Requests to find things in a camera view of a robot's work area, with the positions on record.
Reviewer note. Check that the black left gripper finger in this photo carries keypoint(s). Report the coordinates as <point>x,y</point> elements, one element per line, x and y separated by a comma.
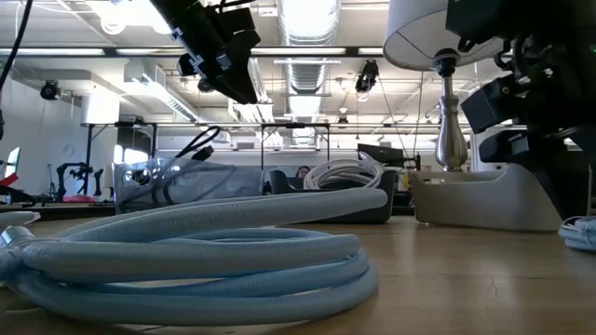
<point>239,84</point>

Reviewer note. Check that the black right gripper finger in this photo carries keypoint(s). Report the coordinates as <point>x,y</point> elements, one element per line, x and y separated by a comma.
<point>563,186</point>

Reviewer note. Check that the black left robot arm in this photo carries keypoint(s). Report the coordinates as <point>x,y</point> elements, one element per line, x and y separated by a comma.
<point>172,11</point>

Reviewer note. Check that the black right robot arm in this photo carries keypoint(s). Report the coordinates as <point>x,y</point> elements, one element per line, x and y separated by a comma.
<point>535,18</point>

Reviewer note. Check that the grey plastic bin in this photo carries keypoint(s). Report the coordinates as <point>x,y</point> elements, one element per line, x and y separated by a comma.
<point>484,200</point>

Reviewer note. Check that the person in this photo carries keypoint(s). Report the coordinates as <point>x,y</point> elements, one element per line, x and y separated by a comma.
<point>302,172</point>

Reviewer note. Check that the table lamp with white shade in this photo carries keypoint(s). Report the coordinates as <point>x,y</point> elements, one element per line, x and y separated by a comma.
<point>451,139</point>

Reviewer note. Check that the black overhead crossbar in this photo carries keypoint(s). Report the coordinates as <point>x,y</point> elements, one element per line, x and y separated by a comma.
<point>93,51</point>

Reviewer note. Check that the clear plastic bin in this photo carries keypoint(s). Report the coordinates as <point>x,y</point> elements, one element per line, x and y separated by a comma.
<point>139,186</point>

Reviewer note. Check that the black computer monitor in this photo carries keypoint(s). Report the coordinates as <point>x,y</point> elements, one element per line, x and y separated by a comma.
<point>379,153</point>

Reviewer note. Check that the teal plastic bin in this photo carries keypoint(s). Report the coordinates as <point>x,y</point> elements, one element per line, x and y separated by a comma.
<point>382,191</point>

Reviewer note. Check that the black background robot arms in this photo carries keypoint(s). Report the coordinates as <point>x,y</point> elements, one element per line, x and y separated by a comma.
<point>74,177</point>

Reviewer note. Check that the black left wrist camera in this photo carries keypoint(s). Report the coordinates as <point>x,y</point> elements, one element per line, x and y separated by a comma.
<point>237,23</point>

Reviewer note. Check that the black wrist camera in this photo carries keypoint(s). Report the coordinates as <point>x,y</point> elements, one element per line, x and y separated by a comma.
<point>486,107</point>
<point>237,23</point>

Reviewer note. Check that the black background table frame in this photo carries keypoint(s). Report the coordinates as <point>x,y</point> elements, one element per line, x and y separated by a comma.
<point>261,139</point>

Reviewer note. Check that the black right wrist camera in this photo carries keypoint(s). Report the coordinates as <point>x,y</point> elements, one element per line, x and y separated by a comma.
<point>486,107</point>

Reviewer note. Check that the black hanging camera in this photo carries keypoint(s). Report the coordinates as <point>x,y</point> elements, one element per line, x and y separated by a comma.
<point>367,76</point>
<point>50,90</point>

